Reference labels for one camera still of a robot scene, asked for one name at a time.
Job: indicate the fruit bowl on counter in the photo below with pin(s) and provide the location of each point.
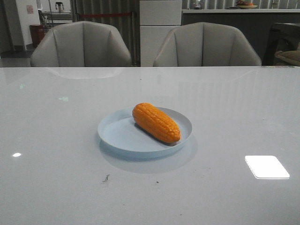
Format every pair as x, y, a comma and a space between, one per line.
244, 4

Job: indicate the red trash bin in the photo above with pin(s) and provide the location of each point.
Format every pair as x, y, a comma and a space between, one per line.
37, 34

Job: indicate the grey upholstered chair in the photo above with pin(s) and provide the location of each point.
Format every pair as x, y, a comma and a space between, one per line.
205, 44
82, 44

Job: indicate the left grey upholstered chair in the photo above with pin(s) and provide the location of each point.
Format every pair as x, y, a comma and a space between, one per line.
82, 44

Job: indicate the light blue round plate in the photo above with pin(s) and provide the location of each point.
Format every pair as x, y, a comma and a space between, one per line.
122, 136

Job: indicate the right grey upholstered chair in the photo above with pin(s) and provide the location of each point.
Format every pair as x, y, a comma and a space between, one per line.
205, 44

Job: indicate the red barrier belt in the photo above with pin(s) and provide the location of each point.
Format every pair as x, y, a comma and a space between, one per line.
104, 15

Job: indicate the orange toy corn cob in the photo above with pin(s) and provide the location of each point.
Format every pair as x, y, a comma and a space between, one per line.
156, 122

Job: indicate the dark grey counter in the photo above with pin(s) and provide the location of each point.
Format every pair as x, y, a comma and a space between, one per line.
254, 23

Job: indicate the beige cushion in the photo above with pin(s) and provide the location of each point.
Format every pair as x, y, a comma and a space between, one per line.
290, 57

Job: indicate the white cabinet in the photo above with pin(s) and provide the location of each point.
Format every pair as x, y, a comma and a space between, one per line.
157, 18

